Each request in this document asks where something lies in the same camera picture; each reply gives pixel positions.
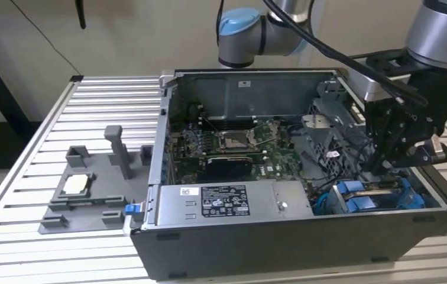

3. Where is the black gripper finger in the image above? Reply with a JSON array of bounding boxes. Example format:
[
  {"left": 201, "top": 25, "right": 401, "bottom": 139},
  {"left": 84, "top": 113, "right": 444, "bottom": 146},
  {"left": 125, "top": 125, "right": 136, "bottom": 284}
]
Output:
[
  {"left": 365, "top": 101, "right": 396, "bottom": 179},
  {"left": 388, "top": 114, "right": 418, "bottom": 167}
]

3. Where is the hard disk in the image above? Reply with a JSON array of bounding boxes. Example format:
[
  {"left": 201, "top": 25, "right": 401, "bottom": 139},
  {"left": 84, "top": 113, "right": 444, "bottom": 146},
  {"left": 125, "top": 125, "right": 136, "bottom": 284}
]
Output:
[{"left": 336, "top": 176, "right": 428, "bottom": 213}]

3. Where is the grey metal disk bay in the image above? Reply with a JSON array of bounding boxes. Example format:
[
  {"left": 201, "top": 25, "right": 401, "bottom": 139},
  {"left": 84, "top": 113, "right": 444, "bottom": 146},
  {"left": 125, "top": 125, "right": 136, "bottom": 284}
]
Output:
[{"left": 328, "top": 176, "right": 429, "bottom": 215}]

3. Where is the black RAM slot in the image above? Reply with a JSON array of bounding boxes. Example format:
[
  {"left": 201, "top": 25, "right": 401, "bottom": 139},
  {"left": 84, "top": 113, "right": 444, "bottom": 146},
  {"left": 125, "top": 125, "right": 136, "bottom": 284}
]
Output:
[
  {"left": 201, "top": 122, "right": 256, "bottom": 127},
  {"left": 201, "top": 116, "right": 256, "bottom": 121},
  {"left": 201, "top": 119, "right": 256, "bottom": 124},
  {"left": 201, "top": 125, "right": 256, "bottom": 130}
]

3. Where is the green motherboard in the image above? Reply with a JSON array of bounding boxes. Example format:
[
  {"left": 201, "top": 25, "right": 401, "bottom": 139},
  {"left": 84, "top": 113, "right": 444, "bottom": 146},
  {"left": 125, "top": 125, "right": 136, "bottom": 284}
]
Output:
[{"left": 169, "top": 118, "right": 312, "bottom": 186}]

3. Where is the CPU socket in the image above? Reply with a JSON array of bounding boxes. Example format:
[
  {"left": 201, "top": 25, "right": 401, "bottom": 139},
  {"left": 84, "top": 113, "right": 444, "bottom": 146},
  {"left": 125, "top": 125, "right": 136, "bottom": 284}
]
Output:
[{"left": 214, "top": 130, "right": 258, "bottom": 153}]

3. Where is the black graphics card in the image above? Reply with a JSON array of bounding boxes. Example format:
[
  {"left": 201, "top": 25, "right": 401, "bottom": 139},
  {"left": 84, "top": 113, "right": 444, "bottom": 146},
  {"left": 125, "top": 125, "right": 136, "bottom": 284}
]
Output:
[{"left": 205, "top": 155, "right": 254, "bottom": 183}]

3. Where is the thin metal locking lever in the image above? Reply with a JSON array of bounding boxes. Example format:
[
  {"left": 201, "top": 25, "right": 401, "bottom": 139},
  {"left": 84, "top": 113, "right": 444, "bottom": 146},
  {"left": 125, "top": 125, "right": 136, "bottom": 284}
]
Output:
[{"left": 200, "top": 115, "right": 221, "bottom": 133}]

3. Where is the silver power supply box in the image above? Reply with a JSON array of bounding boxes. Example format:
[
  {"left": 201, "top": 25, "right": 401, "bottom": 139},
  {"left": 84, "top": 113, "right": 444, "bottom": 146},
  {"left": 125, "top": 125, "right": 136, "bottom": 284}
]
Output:
[{"left": 154, "top": 180, "right": 313, "bottom": 229}]

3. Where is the black PC case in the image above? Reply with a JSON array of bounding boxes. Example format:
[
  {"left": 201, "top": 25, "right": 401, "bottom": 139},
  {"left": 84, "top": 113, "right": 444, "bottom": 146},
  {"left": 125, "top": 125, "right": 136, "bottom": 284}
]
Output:
[{"left": 122, "top": 68, "right": 447, "bottom": 280}]

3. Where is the grey parts rack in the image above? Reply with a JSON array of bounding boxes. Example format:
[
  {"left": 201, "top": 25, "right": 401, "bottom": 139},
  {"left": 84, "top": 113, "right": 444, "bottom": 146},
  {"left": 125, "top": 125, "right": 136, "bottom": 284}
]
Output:
[{"left": 37, "top": 125, "right": 153, "bottom": 235}]

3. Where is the green RAM stick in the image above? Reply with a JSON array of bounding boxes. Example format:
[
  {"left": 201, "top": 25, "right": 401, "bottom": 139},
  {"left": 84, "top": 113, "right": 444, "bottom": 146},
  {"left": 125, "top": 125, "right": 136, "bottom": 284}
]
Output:
[{"left": 65, "top": 198, "right": 108, "bottom": 205}]

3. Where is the silver CPU chip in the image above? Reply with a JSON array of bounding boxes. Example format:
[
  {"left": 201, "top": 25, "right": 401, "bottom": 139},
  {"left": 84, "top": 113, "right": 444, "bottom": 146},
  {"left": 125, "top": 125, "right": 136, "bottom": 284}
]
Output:
[{"left": 62, "top": 174, "right": 90, "bottom": 193}]

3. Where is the black hanging object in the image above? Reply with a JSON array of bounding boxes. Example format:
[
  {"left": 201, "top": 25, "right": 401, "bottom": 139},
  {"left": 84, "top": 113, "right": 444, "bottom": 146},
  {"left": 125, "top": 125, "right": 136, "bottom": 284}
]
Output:
[{"left": 73, "top": 0, "right": 86, "bottom": 30}]

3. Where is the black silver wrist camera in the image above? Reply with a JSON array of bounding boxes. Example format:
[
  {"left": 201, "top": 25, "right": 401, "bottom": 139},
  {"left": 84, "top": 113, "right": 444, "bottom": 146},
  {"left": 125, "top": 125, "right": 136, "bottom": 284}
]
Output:
[{"left": 412, "top": 136, "right": 447, "bottom": 164}]

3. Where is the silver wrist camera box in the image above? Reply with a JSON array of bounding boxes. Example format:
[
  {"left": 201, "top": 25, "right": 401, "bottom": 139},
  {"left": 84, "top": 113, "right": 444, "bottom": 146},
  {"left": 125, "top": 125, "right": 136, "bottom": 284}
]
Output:
[{"left": 346, "top": 69, "right": 392, "bottom": 102}]

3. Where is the blue data wire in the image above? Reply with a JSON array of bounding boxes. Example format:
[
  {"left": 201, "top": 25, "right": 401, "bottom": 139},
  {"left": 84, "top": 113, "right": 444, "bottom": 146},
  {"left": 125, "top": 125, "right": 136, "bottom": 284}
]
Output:
[{"left": 310, "top": 191, "right": 330, "bottom": 216}]

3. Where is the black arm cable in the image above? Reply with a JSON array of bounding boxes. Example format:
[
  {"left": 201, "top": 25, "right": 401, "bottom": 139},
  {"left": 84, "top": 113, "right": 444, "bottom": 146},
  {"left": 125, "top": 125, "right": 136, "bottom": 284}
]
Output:
[{"left": 261, "top": 0, "right": 429, "bottom": 108}]

